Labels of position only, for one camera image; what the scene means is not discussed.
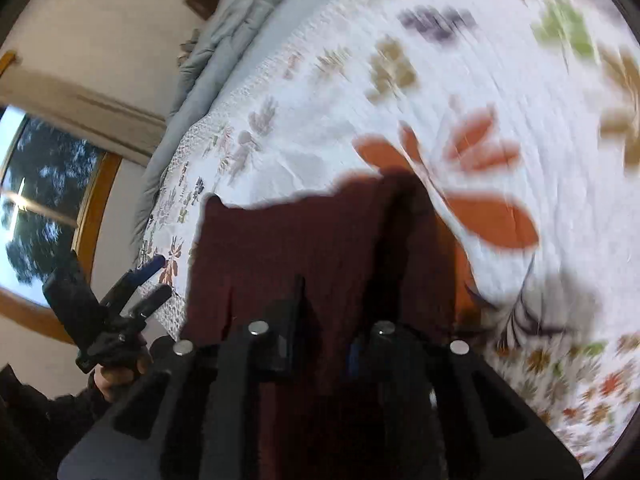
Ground maroon pants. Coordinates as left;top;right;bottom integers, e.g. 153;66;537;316
182;170;480;479

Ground person's left hand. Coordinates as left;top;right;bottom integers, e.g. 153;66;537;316
93;348;153;403

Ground wood framed window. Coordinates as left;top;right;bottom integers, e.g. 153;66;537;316
1;105;122;342

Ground beige window blind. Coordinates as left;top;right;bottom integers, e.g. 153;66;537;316
1;51;166;166

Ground grey blue blanket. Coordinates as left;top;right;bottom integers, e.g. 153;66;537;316
130;0;283;252

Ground floral white quilt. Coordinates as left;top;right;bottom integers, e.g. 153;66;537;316
139;0;639;479

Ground light blue bed sheet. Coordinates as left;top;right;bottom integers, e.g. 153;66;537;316
210;0;330;108

